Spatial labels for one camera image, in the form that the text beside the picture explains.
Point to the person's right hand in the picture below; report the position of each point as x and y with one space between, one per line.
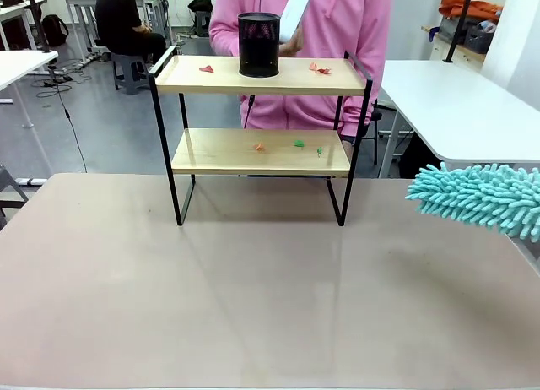
293 48

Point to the pink-red paper scrap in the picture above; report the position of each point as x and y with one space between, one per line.
313 66

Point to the white paper card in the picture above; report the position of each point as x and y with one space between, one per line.
295 10

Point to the red paper scrap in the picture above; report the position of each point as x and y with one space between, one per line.
206 68
324 71

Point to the teal microfibre duster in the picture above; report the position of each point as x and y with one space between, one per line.
476 198

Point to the black mesh pen cup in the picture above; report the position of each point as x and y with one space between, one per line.
258 44

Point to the person in pink hoodie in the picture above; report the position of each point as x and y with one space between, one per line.
337 23

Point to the black bag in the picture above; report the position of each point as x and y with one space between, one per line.
200 5

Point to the orange paper scrap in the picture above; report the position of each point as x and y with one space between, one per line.
259 147

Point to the grey plastic stool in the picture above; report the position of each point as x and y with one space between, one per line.
128 71

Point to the black stand pole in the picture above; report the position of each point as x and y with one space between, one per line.
36 10
462 14

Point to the large white table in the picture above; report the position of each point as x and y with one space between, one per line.
455 107

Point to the seated person in black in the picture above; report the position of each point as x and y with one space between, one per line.
118 18

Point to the orange cloth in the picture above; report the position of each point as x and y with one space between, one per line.
472 8

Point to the grey storage crate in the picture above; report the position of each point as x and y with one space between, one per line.
478 39

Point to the black backpack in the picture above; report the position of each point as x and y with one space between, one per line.
55 29

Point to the small white table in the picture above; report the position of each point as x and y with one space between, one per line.
21 65

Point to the white power strip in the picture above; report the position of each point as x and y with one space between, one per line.
31 181

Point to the grey chair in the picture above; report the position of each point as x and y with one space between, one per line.
8 187

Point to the two-tier wooden metal-frame shelf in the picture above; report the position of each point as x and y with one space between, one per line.
261 153

